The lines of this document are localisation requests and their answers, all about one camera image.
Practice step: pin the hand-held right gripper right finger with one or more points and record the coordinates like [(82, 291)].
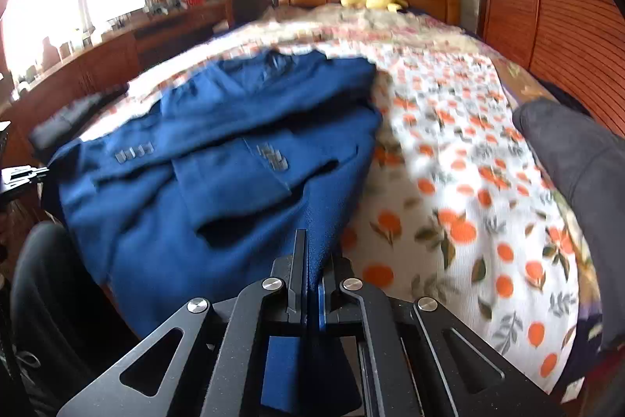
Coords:
[(342, 309)]

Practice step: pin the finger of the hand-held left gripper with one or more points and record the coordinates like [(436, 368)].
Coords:
[(19, 180)]

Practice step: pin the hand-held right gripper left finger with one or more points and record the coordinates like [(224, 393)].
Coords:
[(298, 290)]

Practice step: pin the blue suit jacket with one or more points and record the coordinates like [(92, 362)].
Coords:
[(195, 129)]

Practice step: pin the black cloth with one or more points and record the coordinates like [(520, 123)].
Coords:
[(73, 119)]

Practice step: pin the person's black trousers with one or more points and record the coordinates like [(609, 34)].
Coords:
[(63, 309)]

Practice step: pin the long wooden desk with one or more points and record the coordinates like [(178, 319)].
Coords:
[(97, 65)]

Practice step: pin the orange fruit print blanket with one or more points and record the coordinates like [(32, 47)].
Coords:
[(464, 182)]

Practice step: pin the grey garment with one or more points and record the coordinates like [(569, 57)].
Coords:
[(581, 172)]

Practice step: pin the floral blanket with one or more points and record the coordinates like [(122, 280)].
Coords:
[(390, 23)]

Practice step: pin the wooden chair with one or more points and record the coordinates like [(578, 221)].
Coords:
[(244, 1)]

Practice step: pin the wooden slatted wardrobe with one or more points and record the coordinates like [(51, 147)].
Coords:
[(551, 6)]

